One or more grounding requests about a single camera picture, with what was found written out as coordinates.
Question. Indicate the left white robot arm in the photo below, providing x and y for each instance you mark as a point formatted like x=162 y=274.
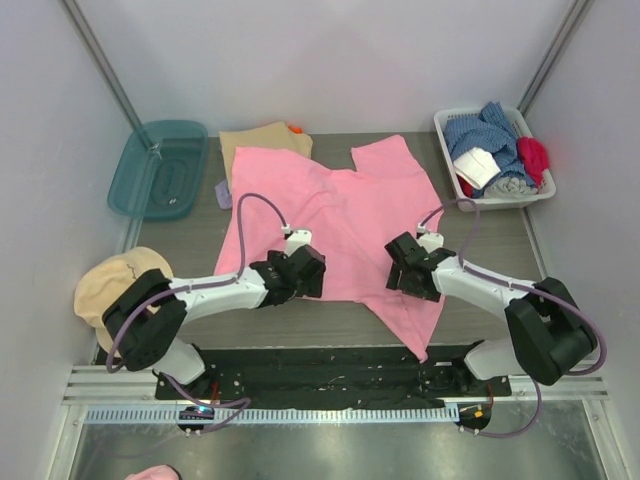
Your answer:
x=145 y=320

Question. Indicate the beige crumpled cloth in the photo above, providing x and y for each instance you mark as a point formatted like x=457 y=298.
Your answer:
x=101 y=286

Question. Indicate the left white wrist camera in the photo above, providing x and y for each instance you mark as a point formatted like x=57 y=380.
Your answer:
x=295 y=238

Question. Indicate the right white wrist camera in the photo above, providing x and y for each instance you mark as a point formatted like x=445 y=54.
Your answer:
x=429 y=240

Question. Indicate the beige t shirt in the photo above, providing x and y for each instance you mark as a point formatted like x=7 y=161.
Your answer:
x=272 y=136

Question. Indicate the pink t shirt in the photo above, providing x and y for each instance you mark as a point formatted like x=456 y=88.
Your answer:
x=352 y=214

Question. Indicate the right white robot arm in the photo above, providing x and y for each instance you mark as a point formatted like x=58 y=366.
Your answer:
x=549 y=335

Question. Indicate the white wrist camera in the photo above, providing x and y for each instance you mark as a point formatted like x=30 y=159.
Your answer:
x=429 y=240
x=295 y=238

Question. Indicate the teal plastic bin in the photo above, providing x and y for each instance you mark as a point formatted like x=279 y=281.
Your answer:
x=159 y=172

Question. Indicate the pink cloth at bottom edge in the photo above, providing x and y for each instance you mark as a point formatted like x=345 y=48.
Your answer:
x=159 y=472

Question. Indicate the left aluminium frame post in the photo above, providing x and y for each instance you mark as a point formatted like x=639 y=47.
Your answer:
x=93 y=47

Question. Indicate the right aluminium frame post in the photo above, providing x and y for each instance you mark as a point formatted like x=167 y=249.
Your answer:
x=569 y=26

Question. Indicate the magenta cloth in basket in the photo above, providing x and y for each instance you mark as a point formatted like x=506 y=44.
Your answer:
x=534 y=158

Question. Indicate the lavender t shirt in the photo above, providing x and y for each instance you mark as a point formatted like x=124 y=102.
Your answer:
x=223 y=195

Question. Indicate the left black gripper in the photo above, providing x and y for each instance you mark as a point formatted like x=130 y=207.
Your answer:
x=310 y=279

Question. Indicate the aluminium rail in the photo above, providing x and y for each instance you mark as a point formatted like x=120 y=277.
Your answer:
x=112 y=382

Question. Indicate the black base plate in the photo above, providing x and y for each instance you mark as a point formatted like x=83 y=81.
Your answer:
x=449 y=355

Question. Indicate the grey cloth in basket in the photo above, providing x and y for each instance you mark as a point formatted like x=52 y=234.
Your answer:
x=509 y=188

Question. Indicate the blue checked shirt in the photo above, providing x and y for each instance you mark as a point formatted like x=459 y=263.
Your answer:
x=490 y=130

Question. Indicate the white slotted cable duct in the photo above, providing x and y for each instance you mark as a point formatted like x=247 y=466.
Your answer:
x=184 y=414

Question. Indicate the aluminium frame post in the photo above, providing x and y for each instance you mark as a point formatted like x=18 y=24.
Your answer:
x=93 y=47
x=569 y=26

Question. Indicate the red cloth in basket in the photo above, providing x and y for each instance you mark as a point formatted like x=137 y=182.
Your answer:
x=466 y=188

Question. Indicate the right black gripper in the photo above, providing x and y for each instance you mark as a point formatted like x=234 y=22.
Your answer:
x=400 y=279

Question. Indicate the white cloth in basket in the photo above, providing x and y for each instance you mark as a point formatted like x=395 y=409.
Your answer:
x=477 y=167

